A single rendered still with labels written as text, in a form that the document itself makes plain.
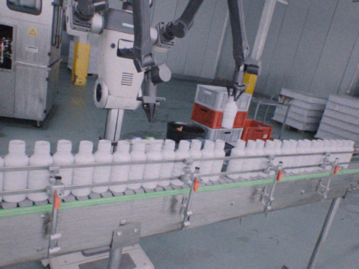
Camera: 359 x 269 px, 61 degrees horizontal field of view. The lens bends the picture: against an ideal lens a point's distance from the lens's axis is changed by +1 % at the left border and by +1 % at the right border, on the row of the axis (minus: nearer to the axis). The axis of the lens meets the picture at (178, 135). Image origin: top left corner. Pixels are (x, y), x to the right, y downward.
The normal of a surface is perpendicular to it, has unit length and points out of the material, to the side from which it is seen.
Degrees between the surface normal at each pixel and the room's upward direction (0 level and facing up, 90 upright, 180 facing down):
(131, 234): 90
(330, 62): 90
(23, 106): 90
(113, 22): 90
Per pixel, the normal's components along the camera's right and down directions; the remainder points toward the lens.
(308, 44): -0.82, 0.00
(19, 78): 0.25, 0.32
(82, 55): 0.53, 0.34
